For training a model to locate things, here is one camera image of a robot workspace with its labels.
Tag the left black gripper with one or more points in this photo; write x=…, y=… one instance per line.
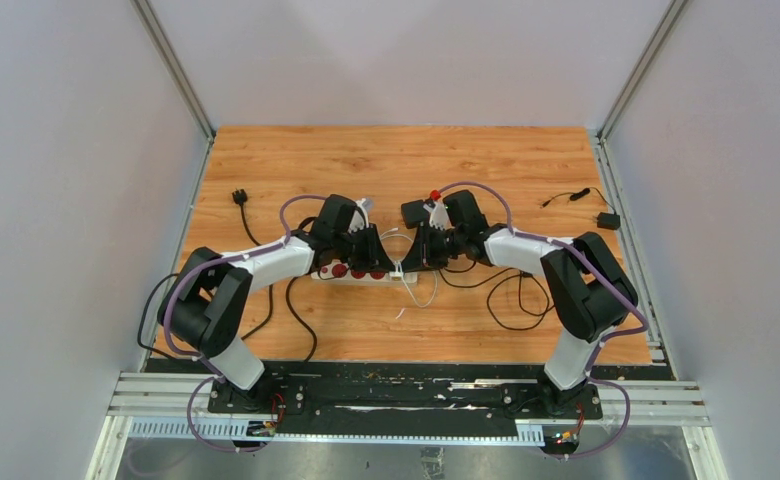
x=374, y=258

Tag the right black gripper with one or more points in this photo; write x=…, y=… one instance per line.
x=422, y=257

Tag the white red power strip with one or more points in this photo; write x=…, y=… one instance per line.
x=341, y=273

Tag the small black plug adapter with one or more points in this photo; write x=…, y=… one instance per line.
x=604, y=215

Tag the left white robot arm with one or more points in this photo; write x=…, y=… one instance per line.
x=202, y=311

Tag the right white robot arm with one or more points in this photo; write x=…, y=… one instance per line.
x=588, y=289

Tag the black power strip plug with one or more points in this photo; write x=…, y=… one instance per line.
x=239, y=197

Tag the large black power adapter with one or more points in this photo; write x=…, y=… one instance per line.
x=414, y=213

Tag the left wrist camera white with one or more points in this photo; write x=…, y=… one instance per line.
x=361, y=217

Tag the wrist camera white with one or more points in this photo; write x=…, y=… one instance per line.
x=438, y=215
x=361, y=217

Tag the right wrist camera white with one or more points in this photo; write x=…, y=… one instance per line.
x=438, y=215

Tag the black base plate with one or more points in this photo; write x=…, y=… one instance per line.
x=406, y=399

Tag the right aluminium frame post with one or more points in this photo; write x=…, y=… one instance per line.
x=653, y=47

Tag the aluminium frame post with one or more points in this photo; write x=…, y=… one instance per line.
x=653, y=47
x=159, y=37

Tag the left aluminium frame post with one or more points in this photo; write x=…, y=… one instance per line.
x=159, y=37

